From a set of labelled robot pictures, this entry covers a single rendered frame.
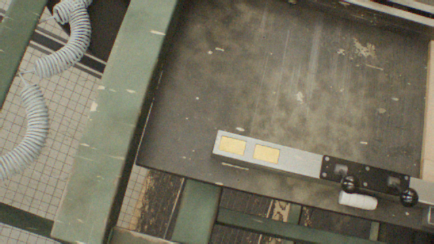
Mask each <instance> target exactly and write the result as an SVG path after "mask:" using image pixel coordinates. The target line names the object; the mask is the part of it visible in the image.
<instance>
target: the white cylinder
mask: <svg viewBox="0 0 434 244"><path fill-rule="evenodd" d="M338 202H339V203H340V204H343V205H350V206H353V207H357V208H362V209H367V210H373V209H375V208H376V205H377V200H376V198H375V197H372V196H369V195H362V194H359V193H354V194H348V193H347V194H346V193H345V192H343V191H341V192H340V195H339V199H338Z"/></svg>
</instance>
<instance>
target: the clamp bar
mask: <svg viewBox="0 0 434 244"><path fill-rule="evenodd" d="M279 1H284V2H285V3H290V4H293V5H298V6H302V7H307V8H310V9H312V10H315V11H319V12H324V13H327V14H331V15H333V16H338V17H341V18H346V19H349V20H351V21H354V22H359V23H362V24H367V25H370V26H373V27H375V28H380V29H382V30H386V31H390V32H391V33H396V34H398V35H403V36H407V37H411V38H414V39H416V40H419V41H424V42H427V43H430V41H431V40H433V41H434V7H432V6H430V5H425V4H422V3H419V2H416V1H412V0H279Z"/></svg>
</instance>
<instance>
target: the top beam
mask: <svg viewBox="0 0 434 244"><path fill-rule="evenodd" d="M184 3H185V0H131V3H130V4H129V6H128V9H127V12H126V15H125V18H124V20H123V23H122V25H121V27H120V29H119V32H118V35H117V38H116V41H115V44H114V46H113V49H112V51H111V53H110V56H109V58H108V61H107V63H106V67H105V69H104V73H103V76H102V78H101V81H100V84H99V86H98V90H97V92H96V95H95V98H94V102H93V104H92V107H91V110H90V113H89V115H88V118H87V121H86V123H85V127H84V130H83V133H82V135H81V139H80V143H79V146H78V149H77V152H76V154H75V158H74V159H73V160H74V161H73V165H72V167H71V170H70V173H69V177H68V180H67V183H66V186H65V190H64V192H63V195H62V198H61V202H60V206H59V208H58V213H57V215H56V218H55V222H54V225H53V227H52V233H51V237H52V238H53V240H55V241H57V242H59V243H61V244H107V241H108V239H109V236H110V231H111V227H113V226H114V225H113V224H114V223H115V224H116V225H117V223H118V217H119V214H120V211H121V207H122V205H123V198H124V196H125V192H126V189H127V186H128V183H129V180H130V174H131V171H132V168H133V165H134V161H135V158H136V154H137V151H138V147H139V145H140V140H141V137H142V133H143V131H144V127H145V123H146V120H147V117H148V114H149V110H150V107H151V103H152V101H153V97H154V96H155V92H156V89H157V85H158V82H159V78H160V75H161V71H162V69H163V65H164V64H165V60H166V58H167V53H168V51H169V48H170V44H171V42H172V37H174V33H175V31H176V27H177V24H178V21H179V17H180V14H181V11H182V9H183V7H184Z"/></svg>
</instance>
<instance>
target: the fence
mask: <svg viewBox="0 0 434 244"><path fill-rule="evenodd" d="M222 136H223V137H227V138H232V139H235V140H241V141H244V142H246V144H245V149H244V154H243V156H242V155H236V154H233V153H229V152H224V151H221V150H219V146H220V141H221V137H222ZM257 144H258V145H261V146H267V147H270V148H275V149H278V150H279V158H278V162H277V164H276V163H271V162H267V161H262V160H259V159H254V158H253V156H254V149H255V146H256V145H257ZM212 159H218V160H221V161H226V162H227V163H232V164H235V165H240V166H244V167H249V168H252V169H258V170H261V171H266V172H269V173H272V174H278V175H281V176H286V177H288V176H289V177H292V178H297V179H300V180H305V181H308V182H313V183H316V184H321V185H324V186H325V185H326V186H331V187H334V188H339V189H341V183H338V182H333V181H330V180H325V179H320V178H319V173H320V169H321V161H322V155H317V154H314V153H311V152H306V151H303V150H298V149H295V148H289V147H286V146H281V145H278V144H273V143H270V142H263V141H260V140H255V139H252V138H247V137H246V136H241V135H238V134H232V133H229V132H226V131H220V130H218V134H217V138H216V143H215V146H214V151H213V154H212ZM411 187H412V188H413V189H415V190H416V191H417V193H418V196H419V200H418V202H417V204H415V206H418V207H422V208H425V207H430V206H432V207H434V183H433V182H429V181H426V180H421V179H416V178H411V177H410V188H411ZM357 192H358V193H361V194H363V195H370V196H373V197H378V198H381V199H388V200H390V201H395V202H400V201H399V197H397V196H393V195H389V194H384V193H381V192H376V191H373V190H366V189H363V188H360V189H359V190H358V191H357Z"/></svg>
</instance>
